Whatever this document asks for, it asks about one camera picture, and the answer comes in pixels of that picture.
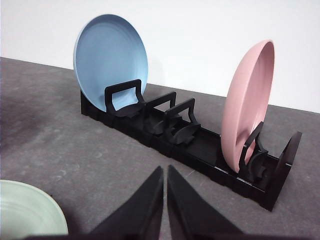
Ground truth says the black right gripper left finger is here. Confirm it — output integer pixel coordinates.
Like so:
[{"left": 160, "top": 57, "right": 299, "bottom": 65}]
[{"left": 87, "top": 165, "right": 165, "bottom": 240}]

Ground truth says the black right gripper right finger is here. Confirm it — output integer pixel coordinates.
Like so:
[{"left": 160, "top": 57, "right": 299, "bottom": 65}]
[{"left": 166, "top": 164, "right": 247, "bottom": 240}]

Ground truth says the green plate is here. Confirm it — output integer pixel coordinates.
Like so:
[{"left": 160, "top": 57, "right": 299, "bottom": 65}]
[{"left": 0, "top": 179, "right": 69, "bottom": 236}]

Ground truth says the black plate rack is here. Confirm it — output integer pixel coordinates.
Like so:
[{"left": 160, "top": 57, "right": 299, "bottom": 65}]
[{"left": 80, "top": 78, "right": 303, "bottom": 212}]

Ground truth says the pink plate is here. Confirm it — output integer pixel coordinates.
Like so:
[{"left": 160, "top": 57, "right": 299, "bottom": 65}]
[{"left": 220, "top": 39, "right": 276, "bottom": 173}]

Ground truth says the blue plate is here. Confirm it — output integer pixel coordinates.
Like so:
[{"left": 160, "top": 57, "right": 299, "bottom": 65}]
[{"left": 72, "top": 14, "right": 150, "bottom": 113}]

